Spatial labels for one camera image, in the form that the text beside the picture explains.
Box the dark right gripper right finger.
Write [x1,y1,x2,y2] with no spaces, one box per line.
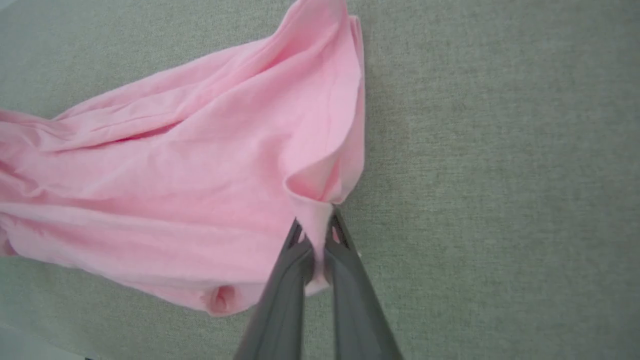
[323,206,404,360]

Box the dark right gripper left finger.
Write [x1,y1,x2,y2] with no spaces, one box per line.
[234,217,317,360]

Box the pink garment with white label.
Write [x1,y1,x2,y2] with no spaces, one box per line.
[0,0,366,317]

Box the grey fabric sofa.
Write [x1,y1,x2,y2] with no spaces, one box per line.
[0,0,640,360]

